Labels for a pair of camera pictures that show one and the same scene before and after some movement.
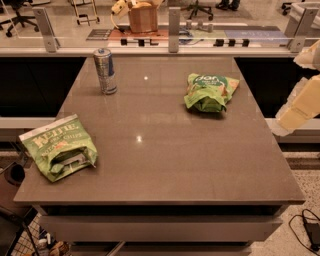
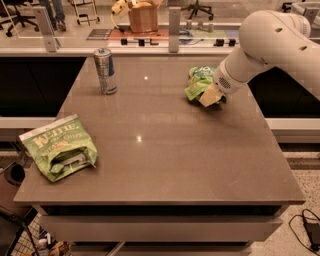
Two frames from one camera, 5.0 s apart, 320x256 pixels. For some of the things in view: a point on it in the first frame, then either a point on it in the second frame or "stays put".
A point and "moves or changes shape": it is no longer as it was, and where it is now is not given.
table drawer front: [156, 228] stays put
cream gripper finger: [302, 105] -> [210, 96]
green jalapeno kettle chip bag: [60, 148] stays put
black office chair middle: [195, 8] stays put
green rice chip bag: [209, 93] moves or changes shape
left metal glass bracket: [46, 28] stays put
